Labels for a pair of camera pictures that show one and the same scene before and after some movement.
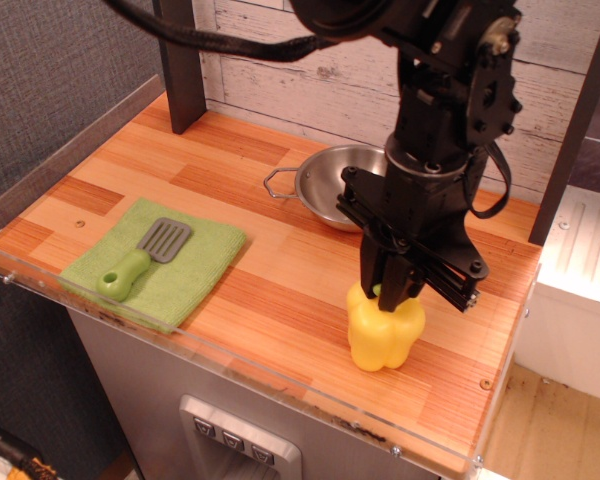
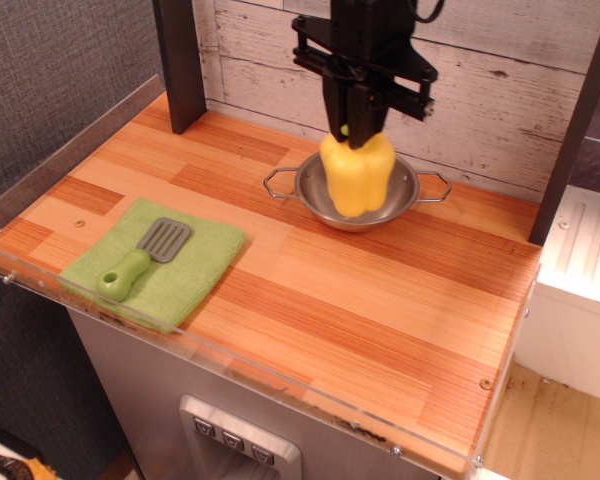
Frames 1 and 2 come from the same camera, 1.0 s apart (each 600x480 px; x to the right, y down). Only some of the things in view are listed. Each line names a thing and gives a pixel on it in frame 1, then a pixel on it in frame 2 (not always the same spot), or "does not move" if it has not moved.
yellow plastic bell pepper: [380, 339] → [359, 179]
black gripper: [417, 211] → [366, 40]
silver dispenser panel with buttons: [223, 445] does not move
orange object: [17, 473] → [40, 470]
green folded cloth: [167, 294] does not move
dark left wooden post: [183, 73] does not move
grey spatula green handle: [162, 243] does not move
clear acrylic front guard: [6, 274] does not move
